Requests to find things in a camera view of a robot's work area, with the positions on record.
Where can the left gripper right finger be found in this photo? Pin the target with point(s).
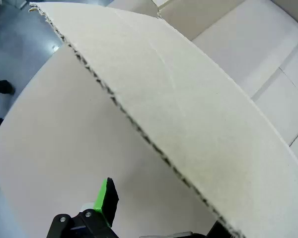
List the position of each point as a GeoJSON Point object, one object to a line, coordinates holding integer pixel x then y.
{"type": "Point", "coordinates": [214, 231]}

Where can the brown cardboard box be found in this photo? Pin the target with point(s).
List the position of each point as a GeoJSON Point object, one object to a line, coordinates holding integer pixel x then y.
{"type": "Point", "coordinates": [164, 99]}

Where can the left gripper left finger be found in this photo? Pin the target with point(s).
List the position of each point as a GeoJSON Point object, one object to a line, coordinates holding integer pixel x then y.
{"type": "Point", "coordinates": [106, 198]}

